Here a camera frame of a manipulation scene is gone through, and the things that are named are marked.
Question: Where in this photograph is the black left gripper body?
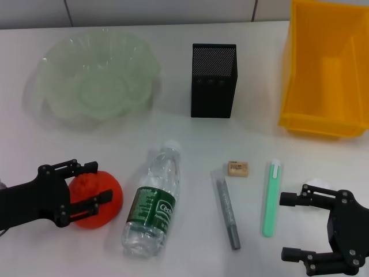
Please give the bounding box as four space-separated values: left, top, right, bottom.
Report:
0 164 71 229

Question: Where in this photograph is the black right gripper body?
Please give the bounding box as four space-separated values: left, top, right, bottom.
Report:
326 189 369 277

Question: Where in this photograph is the orange fruit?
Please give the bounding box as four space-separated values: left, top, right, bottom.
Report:
66 170 125 230

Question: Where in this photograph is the white paper ball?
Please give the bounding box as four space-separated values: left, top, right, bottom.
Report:
304 177 333 190

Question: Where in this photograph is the green pen white cap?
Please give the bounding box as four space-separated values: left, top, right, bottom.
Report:
262 159 283 238

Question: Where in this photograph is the clear water bottle green label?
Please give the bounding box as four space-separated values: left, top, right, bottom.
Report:
121 139 183 258

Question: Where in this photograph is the beige eraser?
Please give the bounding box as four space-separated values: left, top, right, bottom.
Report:
226 160 250 178

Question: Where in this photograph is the grey marker pen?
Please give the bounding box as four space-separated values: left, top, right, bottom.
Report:
210 169 242 251

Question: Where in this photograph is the green glass fruit plate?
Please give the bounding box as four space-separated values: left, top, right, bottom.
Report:
25 30 162 125

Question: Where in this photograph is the black mesh pen holder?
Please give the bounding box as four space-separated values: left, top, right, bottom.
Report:
190 43 240 119

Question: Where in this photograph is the yellow plastic bin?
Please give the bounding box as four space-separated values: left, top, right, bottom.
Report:
278 0 369 141

